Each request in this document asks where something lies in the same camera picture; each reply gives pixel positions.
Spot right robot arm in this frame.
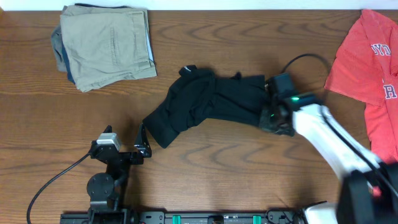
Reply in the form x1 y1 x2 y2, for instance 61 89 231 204
262 92 397 224

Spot black polo shirt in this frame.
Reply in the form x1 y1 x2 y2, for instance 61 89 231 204
143 65 269 148

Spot folded grey garment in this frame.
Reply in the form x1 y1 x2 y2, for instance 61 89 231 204
50 25 67 72

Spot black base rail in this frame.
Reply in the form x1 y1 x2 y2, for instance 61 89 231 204
60 210 308 224

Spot folded khaki shorts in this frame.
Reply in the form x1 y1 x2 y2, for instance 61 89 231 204
60 4 157 92

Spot folded navy garment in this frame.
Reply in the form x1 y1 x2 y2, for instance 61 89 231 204
62 44 75 84

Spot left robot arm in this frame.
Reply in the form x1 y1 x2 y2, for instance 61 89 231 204
86 124 152 224

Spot red printed t-shirt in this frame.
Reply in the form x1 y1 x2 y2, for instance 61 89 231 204
325 10 397 164

